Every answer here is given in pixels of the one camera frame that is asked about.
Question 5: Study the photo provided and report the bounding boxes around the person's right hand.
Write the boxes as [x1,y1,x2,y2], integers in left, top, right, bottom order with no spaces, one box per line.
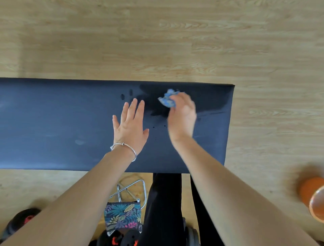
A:
[167,92,197,145]

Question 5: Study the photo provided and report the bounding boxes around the person's left hand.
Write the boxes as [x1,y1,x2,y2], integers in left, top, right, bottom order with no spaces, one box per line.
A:
[112,98,150,155]

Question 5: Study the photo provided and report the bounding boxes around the blue cloth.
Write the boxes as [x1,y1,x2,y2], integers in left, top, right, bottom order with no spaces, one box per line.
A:
[158,89,180,108]

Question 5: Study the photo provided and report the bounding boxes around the person's left forearm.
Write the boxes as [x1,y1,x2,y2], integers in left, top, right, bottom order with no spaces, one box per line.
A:
[0,146,137,246]

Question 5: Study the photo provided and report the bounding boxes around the person's right forearm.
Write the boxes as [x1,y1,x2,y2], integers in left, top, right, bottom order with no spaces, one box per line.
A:
[174,136,320,246]

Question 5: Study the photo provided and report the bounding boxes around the dark blue yoga mat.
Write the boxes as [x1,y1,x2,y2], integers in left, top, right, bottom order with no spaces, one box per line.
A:
[0,78,235,174]

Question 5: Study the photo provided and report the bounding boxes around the person's black trousers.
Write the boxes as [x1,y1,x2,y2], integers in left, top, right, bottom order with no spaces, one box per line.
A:
[143,173,225,246]

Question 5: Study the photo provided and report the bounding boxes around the floral print fabric pouch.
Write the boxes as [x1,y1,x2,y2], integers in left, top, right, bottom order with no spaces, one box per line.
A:
[104,200,143,237]

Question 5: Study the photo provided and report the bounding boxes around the black dumbbell with red mark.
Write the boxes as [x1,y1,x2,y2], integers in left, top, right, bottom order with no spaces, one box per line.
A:
[0,208,41,242]
[96,229,140,246]

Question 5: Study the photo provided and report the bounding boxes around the black dumbbell weight plates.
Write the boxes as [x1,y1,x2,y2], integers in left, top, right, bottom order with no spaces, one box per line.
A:
[183,217,201,246]

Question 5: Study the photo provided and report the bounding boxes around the orange cup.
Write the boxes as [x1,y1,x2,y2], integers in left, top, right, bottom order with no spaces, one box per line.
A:
[298,177,324,224]

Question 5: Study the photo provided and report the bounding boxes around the silver bracelet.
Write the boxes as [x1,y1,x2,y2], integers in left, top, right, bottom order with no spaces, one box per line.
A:
[110,142,137,163]

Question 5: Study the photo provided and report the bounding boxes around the silver metal wire stand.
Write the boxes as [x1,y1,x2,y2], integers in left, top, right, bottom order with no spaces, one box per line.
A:
[109,179,147,210]

